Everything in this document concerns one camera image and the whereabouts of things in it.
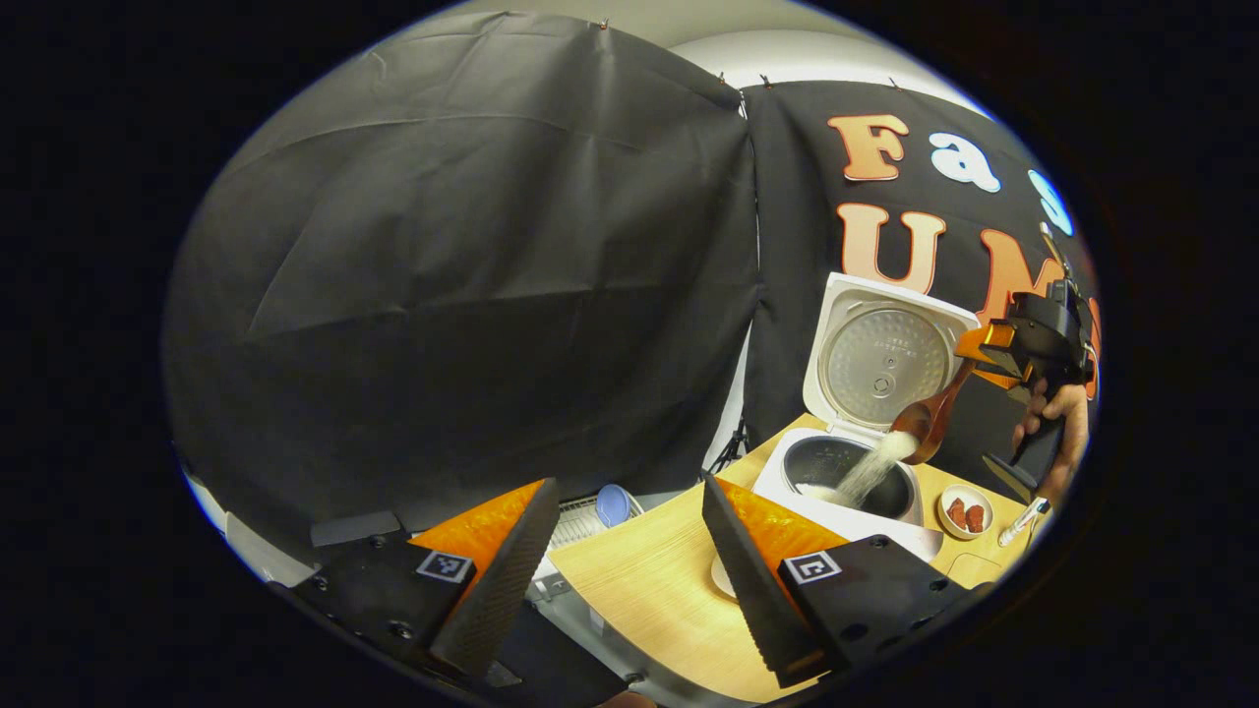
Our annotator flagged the white rice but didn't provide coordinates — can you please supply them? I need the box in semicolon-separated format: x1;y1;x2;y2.
795;431;923;509

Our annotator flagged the white rice cooker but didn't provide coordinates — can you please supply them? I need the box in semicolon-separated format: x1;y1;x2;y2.
752;272;982;563

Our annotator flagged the white wire basket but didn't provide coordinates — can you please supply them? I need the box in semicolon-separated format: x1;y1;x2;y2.
531;495;647;603

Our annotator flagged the black tripod stand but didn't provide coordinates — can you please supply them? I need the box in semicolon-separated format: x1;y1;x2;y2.
701;418;751;481

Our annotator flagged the beige rice tray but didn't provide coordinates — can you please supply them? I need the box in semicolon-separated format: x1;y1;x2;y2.
946;552;1006;591

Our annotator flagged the row of black cloth clips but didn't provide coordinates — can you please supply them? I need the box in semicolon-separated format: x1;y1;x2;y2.
598;17;901;89

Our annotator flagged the round beige plate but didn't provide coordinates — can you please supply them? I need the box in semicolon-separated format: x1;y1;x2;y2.
937;484;995;541

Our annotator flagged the brown wooden spoon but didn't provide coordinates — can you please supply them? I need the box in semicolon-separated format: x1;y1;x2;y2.
890;359;978;467

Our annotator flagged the white yogurt drink bottle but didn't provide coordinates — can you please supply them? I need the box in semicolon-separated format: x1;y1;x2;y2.
996;497;1052;549

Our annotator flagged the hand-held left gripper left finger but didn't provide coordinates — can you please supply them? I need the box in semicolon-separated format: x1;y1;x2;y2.
293;478;562;684

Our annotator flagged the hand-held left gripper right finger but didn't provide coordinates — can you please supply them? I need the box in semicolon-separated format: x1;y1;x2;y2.
701;475;994;689

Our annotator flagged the black backdrop cloth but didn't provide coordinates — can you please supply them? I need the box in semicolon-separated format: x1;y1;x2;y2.
162;12;1101;566

